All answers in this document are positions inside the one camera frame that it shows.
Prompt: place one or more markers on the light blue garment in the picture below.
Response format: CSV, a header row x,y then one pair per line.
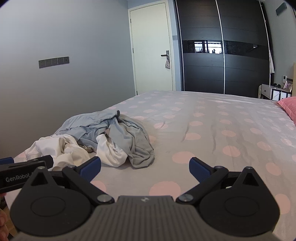
x,y
78,122

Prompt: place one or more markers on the cream white shirt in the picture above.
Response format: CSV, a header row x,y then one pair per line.
x,y
57,146

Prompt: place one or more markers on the white wall thermostat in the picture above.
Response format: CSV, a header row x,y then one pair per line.
x,y
284,79

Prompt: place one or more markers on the white garment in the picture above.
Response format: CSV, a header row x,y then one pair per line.
x,y
108,155

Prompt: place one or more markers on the small hanging pouch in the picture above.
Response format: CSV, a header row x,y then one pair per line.
x,y
167,63

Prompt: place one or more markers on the dark wall-mounted box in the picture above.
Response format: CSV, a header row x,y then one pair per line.
x,y
281,8

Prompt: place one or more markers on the grey wall switch panel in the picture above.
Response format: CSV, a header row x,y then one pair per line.
x,y
53,62

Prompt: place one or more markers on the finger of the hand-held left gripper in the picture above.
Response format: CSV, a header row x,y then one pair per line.
x,y
6,160
45,160

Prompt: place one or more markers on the white door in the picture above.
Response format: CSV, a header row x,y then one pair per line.
x,y
150,46

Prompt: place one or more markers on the white hanging cloth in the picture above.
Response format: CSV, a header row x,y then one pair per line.
x,y
272,62

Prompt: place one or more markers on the beige stockings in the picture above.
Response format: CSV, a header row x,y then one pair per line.
x,y
86,149

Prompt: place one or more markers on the white nightstand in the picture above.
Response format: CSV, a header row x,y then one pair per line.
x,y
266,91

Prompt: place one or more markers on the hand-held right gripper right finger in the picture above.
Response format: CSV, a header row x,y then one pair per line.
x,y
198,168

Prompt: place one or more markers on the beige headboard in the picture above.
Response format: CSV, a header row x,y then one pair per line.
x,y
294,81

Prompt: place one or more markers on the person's left hand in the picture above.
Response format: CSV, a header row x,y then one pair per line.
x,y
3,221

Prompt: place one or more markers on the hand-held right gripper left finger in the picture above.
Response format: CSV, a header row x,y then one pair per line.
x,y
91,167

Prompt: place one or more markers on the bed with polka dot sheet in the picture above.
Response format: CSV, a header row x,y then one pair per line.
x,y
208,139

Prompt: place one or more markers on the dark sliding door wardrobe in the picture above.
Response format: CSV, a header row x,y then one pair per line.
x,y
203,23

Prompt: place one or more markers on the pink pillow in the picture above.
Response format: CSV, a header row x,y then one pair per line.
x,y
289,106

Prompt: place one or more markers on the picture frame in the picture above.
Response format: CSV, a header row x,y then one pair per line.
x,y
288,85

